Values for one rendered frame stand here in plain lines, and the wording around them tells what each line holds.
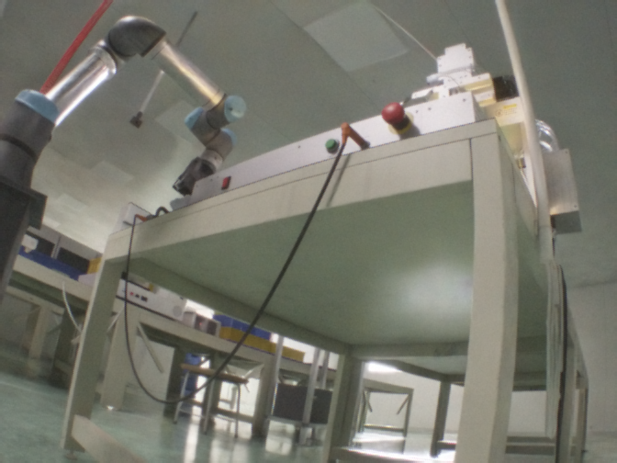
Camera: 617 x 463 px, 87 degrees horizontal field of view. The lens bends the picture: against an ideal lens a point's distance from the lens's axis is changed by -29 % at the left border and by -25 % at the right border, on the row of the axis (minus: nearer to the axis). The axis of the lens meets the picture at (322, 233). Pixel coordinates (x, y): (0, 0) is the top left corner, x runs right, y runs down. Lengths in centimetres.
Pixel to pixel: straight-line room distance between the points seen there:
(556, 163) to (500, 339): 105
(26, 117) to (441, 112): 79
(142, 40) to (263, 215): 64
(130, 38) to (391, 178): 82
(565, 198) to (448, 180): 86
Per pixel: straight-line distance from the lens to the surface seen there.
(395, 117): 67
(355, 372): 227
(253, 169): 91
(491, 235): 49
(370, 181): 61
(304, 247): 97
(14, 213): 80
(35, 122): 91
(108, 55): 121
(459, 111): 67
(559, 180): 140
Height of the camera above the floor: 37
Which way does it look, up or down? 23 degrees up
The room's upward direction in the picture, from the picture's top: 10 degrees clockwise
